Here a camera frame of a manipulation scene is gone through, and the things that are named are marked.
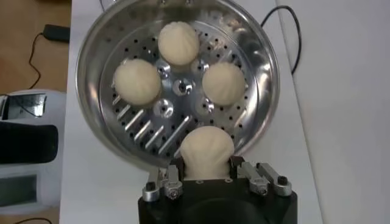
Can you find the steel perforated steamer basket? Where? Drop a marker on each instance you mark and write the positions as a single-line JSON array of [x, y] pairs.
[[91, 76]]

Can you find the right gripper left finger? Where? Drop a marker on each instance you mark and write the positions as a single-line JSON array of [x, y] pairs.
[[173, 185]]

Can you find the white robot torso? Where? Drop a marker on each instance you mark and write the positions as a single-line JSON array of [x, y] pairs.
[[59, 121]]

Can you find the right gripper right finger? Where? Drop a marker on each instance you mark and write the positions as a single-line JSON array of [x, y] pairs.
[[259, 179]]

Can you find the white steamed baozi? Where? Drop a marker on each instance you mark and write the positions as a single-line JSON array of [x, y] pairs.
[[137, 82], [224, 84], [207, 149], [178, 43]]

